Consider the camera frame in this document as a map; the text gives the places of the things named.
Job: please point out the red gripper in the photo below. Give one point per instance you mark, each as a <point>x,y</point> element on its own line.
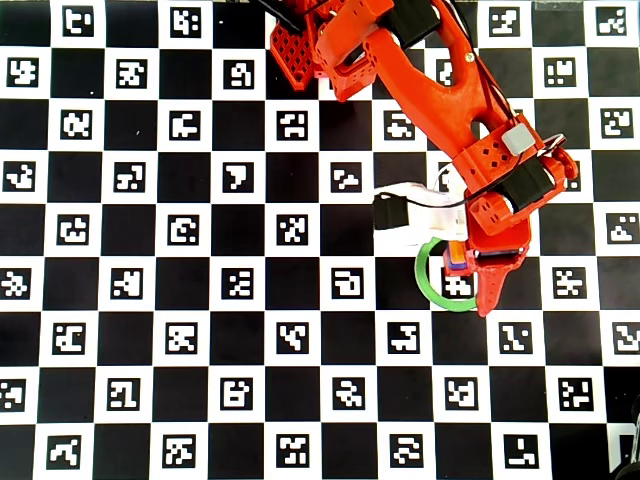
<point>500,253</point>

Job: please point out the red cube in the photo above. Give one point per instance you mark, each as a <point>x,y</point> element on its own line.
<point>457,271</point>

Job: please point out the orange cube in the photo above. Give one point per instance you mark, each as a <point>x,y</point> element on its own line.
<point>457,248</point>

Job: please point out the red robot base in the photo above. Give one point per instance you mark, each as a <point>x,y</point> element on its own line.
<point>292,50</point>

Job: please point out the grey tape patch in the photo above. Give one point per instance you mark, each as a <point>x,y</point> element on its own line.
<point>517,138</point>

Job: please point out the black white marker board mat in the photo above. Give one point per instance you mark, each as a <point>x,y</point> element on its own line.
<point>200,240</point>

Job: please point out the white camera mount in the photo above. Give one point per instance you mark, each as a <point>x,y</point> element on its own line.
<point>435,220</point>

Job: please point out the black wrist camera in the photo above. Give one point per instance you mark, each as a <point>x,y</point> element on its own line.
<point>391,212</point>

